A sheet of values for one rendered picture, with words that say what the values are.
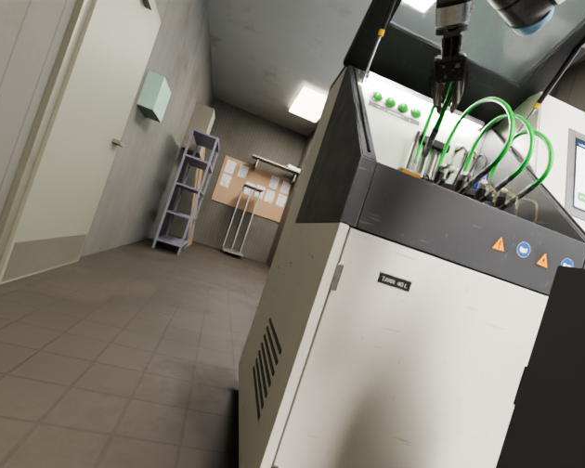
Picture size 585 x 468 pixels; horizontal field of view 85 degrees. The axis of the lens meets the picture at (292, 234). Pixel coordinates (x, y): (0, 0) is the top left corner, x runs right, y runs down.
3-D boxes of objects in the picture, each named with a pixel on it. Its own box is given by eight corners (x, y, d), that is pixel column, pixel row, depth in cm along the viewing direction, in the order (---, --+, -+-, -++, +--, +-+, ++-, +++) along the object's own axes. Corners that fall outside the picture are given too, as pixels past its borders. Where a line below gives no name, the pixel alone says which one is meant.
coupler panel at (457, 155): (437, 203, 132) (461, 132, 132) (433, 203, 135) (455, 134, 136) (464, 214, 134) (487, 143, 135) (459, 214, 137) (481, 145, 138)
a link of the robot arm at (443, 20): (435, 6, 79) (474, -1, 76) (435, 29, 82) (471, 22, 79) (435, 8, 74) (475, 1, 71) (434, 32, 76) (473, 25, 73)
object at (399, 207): (356, 227, 73) (377, 161, 73) (349, 227, 77) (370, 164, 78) (571, 303, 84) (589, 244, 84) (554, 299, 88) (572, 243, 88)
